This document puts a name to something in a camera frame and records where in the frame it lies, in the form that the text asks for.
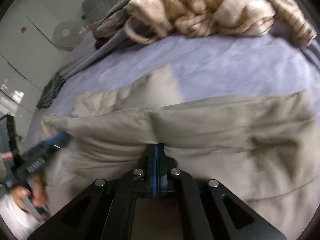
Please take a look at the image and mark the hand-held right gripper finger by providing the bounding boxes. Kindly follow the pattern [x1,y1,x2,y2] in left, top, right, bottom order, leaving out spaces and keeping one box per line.
[27,144,157,240]
[156,142,286,240]

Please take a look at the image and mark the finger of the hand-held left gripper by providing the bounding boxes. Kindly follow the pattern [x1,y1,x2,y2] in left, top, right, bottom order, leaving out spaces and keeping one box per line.
[43,132,72,153]

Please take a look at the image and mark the beige puffer jacket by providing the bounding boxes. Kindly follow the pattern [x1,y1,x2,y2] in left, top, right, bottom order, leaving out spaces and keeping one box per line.
[41,64,320,230]

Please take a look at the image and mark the person's left hand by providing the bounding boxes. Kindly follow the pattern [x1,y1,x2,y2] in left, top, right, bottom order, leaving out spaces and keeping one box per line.
[9,174,50,218]

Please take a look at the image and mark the black framed panel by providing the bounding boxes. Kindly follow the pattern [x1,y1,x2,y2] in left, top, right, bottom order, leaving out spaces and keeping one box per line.
[0,114,18,155]

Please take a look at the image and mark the folded dark green jeans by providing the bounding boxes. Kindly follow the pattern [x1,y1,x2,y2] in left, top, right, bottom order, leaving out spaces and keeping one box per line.
[37,72,67,109]

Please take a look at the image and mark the white wardrobe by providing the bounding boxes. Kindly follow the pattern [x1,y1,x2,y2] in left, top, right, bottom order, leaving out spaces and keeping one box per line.
[0,5,68,120]

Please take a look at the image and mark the white electric fan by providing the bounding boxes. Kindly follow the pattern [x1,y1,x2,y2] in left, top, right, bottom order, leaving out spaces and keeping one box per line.
[53,21,78,52]

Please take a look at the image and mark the bed with purple cover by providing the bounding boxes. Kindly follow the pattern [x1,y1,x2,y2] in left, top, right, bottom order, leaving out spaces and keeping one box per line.
[24,25,320,145]

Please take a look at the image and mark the olive brown garment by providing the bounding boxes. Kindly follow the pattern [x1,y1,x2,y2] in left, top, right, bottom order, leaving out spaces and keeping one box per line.
[95,0,160,43]

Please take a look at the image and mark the grey quilted headboard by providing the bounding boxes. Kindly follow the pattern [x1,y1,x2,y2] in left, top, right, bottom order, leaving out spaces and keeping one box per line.
[82,0,140,20]

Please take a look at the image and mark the cream striped robe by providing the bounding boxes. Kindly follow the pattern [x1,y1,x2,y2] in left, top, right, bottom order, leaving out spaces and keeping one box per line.
[125,0,317,47]

